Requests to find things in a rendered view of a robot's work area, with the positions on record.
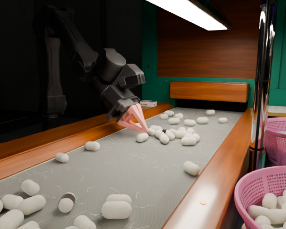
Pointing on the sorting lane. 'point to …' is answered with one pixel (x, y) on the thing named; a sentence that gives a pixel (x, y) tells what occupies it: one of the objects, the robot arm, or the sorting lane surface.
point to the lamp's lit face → (189, 13)
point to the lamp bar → (219, 17)
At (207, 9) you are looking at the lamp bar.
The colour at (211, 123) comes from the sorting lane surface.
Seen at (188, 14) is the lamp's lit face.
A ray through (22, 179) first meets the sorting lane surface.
